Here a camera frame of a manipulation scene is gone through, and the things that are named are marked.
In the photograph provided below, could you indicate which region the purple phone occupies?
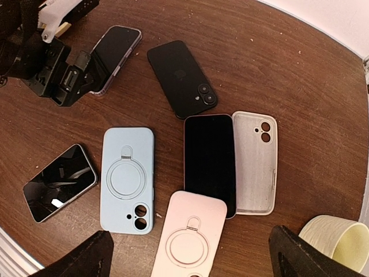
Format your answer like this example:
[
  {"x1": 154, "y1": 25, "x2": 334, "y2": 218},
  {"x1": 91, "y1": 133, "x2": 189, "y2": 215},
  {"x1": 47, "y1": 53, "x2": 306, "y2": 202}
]
[{"x1": 183, "y1": 114, "x2": 236, "y2": 219}]

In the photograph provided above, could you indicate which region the white phone case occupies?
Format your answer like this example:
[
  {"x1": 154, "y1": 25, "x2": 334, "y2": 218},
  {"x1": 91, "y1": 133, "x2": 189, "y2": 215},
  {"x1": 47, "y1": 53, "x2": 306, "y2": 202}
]
[{"x1": 232, "y1": 111, "x2": 278, "y2": 216}]

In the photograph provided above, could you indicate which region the black phone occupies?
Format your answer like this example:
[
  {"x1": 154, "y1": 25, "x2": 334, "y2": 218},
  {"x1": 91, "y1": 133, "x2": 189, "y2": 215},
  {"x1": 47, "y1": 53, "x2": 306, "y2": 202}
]
[{"x1": 146, "y1": 40, "x2": 218, "y2": 119}]

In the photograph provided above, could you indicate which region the cream ribbed mug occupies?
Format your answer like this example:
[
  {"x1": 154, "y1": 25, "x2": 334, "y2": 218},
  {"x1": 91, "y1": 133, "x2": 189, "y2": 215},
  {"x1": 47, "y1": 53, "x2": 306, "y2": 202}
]
[{"x1": 299, "y1": 215, "x2": 368, "y2": 273}]

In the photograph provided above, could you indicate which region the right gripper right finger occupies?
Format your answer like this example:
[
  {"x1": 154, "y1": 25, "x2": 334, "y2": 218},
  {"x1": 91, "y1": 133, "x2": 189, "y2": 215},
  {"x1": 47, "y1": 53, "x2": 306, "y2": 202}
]
[{"x1": 269, "y1": 226, "x2": 360, "y2": 277}]

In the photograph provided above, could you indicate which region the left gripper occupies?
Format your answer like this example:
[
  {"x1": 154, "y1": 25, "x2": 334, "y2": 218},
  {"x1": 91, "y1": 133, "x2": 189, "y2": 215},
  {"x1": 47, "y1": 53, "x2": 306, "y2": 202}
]
[{"x1": 1, "y1": 1, "x2": 99, "y2": 107}]

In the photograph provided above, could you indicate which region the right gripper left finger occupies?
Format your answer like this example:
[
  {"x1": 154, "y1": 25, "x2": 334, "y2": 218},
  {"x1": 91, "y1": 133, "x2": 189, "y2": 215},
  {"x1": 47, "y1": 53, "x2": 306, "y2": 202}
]
[{"x1": 32, "y1": 231, "x2": 114, "y2": 277}]

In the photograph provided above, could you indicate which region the silver white phone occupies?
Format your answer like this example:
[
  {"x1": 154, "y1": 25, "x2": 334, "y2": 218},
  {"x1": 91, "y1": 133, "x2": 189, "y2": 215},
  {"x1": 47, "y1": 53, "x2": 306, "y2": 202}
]
[{"x1": 22, "y1": 144, "x2": 98, "y2": 223}]

